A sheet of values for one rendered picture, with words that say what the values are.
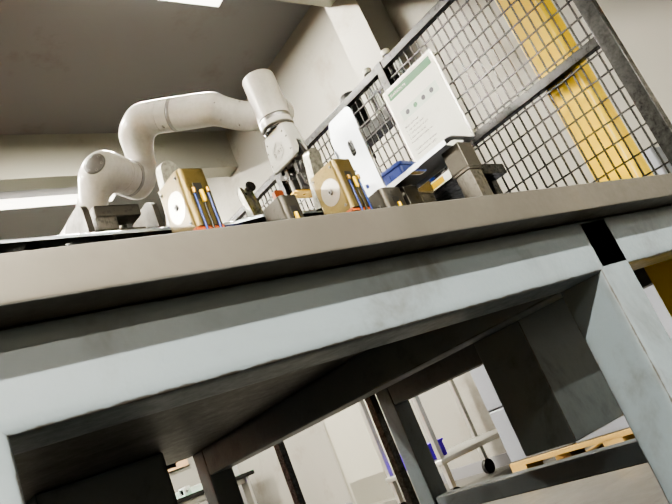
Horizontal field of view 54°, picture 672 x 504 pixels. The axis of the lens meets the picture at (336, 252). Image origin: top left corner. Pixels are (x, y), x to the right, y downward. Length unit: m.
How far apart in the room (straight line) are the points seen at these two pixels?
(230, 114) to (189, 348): 1.26
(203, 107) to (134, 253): 1.23
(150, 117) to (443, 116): 0.83
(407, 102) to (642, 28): 2.23
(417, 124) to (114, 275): 1.62
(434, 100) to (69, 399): 1.65
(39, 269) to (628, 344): 0.77
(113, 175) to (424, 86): 0.93
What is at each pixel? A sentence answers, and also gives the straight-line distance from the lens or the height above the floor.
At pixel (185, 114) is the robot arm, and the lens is 1.78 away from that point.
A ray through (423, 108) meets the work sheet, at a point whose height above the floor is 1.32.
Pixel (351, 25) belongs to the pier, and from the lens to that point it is 5.20.
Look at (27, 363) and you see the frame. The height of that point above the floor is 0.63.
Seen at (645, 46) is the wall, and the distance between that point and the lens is 4.09.
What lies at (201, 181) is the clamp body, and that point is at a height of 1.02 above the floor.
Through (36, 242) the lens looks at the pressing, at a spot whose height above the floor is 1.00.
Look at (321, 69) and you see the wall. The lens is 5.89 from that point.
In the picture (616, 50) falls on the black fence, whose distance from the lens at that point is 1.76.
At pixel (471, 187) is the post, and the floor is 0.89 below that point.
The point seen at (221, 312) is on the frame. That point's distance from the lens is 0.59.
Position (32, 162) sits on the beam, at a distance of 6.32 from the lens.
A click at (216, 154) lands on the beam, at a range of 7.01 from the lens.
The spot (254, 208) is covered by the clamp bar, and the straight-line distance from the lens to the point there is 1.77.
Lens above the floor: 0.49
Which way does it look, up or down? 16 degrees up
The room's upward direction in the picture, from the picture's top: 23 degrees counter-clockwise
